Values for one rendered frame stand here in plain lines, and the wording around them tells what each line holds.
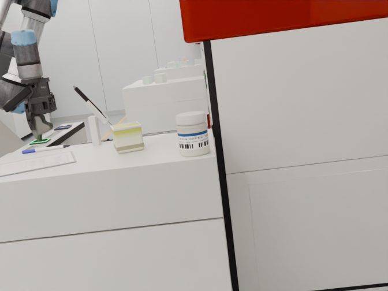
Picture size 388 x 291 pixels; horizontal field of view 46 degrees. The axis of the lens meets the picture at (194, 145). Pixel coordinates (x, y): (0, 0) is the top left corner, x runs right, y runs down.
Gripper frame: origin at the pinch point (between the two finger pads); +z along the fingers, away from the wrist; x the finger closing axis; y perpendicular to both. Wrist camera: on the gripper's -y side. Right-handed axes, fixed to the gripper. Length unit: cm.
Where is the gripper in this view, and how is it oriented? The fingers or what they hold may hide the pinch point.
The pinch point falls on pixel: (37, 138)
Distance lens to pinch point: 161.0
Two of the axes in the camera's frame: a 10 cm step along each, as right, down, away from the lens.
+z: 1.3, 9.7, 2.1
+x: 0.1, -2.2, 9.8
